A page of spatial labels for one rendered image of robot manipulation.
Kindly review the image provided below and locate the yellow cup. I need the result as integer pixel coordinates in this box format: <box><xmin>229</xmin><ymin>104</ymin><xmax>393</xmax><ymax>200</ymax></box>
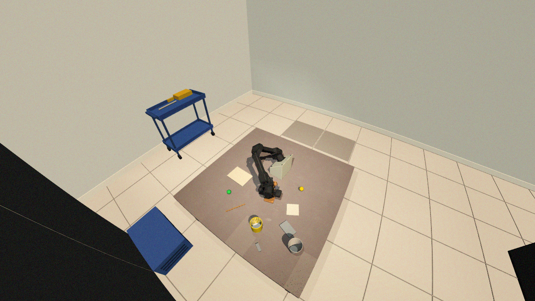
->
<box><xmin>250</xmin><ymin>217</ymin><xmax>262</xmax><ymax>233</ymax></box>

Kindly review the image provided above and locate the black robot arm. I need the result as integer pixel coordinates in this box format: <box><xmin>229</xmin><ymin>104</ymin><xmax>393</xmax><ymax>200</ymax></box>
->
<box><xmin>251</xmin><ymin>143</ymin><xmax>286</xmax><ymax>199</ymax></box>

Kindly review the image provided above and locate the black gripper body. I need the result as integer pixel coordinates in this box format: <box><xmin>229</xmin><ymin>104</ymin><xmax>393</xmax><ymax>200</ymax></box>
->
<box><xmin>258</xmin><ymin>185</ymin><xmax>282</xmax><ymax>198</ymax></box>

